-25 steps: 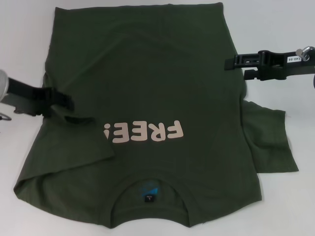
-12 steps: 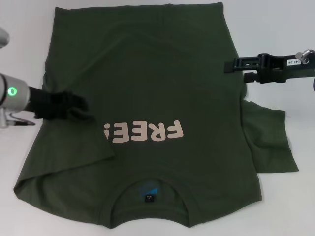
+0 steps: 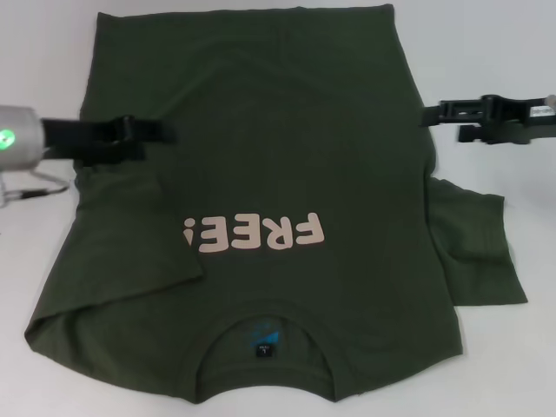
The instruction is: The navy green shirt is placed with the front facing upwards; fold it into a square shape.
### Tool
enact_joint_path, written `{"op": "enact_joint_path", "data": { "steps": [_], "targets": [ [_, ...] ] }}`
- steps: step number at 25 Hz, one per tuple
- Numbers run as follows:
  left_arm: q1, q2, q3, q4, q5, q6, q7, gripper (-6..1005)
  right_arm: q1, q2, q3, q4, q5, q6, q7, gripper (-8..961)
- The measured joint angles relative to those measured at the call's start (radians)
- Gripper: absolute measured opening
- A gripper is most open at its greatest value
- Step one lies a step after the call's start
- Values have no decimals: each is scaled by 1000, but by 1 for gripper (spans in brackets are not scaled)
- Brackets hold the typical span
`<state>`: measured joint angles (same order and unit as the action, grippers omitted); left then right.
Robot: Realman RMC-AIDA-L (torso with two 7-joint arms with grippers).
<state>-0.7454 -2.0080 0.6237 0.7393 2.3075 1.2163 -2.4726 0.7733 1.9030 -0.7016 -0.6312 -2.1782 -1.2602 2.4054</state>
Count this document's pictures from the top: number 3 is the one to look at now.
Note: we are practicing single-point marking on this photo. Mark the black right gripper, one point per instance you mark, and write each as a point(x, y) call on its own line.
point(508, 123)

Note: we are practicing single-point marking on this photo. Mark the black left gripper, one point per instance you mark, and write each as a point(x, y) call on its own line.
point(82, 139)

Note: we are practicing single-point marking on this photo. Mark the dark green FREE! t-shirt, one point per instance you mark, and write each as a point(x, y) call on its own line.
point(278, 182)

